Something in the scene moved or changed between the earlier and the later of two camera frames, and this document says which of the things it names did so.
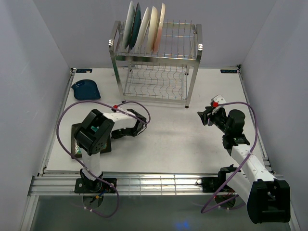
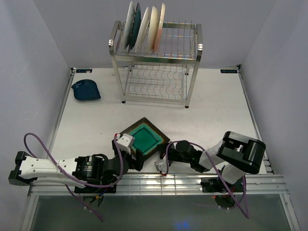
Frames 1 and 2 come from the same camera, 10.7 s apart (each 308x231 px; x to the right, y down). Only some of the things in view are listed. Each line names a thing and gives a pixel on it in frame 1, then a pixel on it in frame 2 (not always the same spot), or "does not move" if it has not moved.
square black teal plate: (77, 151) -> (147, 137)
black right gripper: (204, 116) -> (162, 147)
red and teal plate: (129, 24) does not move
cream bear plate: (152, 31) does not move
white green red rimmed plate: (139, 46) does not move
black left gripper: (115, 135) -> (139, 160)
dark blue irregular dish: (85, 89) does not move
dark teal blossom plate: (136, 29) does not move
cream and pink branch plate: (157, 45) does not move
